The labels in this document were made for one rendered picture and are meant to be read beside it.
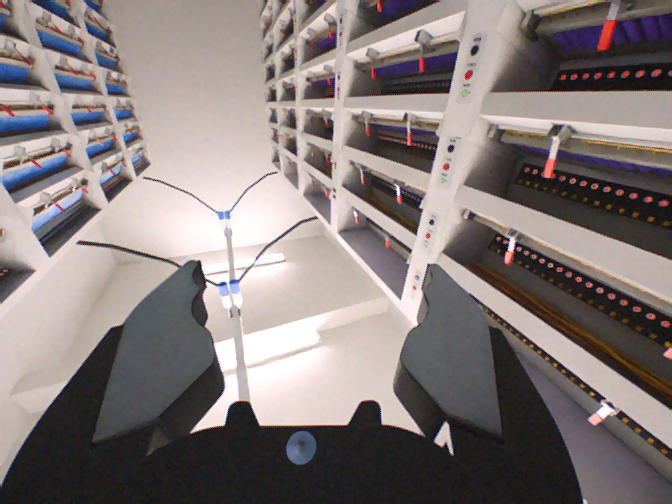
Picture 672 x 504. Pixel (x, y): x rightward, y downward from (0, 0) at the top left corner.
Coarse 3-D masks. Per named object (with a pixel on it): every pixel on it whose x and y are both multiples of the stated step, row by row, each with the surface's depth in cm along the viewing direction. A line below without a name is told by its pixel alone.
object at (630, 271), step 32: (480, 192) 54; (480, 224) 69; (512, 224) 48; (544, 224) 43; (512, 256) 52; (544, 256) 58; (576, 256) 42; (608, 256) 35; (640, 256) 32; (576, 288) 52; (608, 288) 48; (640, 288) 36; (640, 320) 43
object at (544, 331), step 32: (480, 288) 58; (512, 288) 63; (512, 320) 51; (544, 320) 56; (544, 352) 61; (576, 352) 41; (608, 352) 47; (576, 384) 54; (608, 384) 37; (640, 384) 42; (640, 416) 34
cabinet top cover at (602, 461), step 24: (552, 384) 62; (552, 408) 57; (576, 408) 57; (576, 432) 52; (600, 432) 52; (576, 456) 48; (600, 456) 48; (624, 456) 48; (600, 480) 45; (624, 480) 45; (648, 480) 44
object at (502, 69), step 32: (480, 0) 45; (480, 32) 46; (480, 64) 47; (512, 64) 47; (480, 96) 49; (448, 128) 57; (480, 160) 57; (512, 160) 61; (448, 192) 61; (448, 224) 64; (416, 256) 76; (448, 256) 70
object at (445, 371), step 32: (448, 288) 10; (416, 320) 10; (448, 320) 8; (480, 320) 9; (416, 352) 7; (448, 352) 7; (480, 352) 7; (416, 384) 6; (448, 384) 6; (480, 384) 6; (416, 416) 7; (448, 416) 6; (480, 416) 6
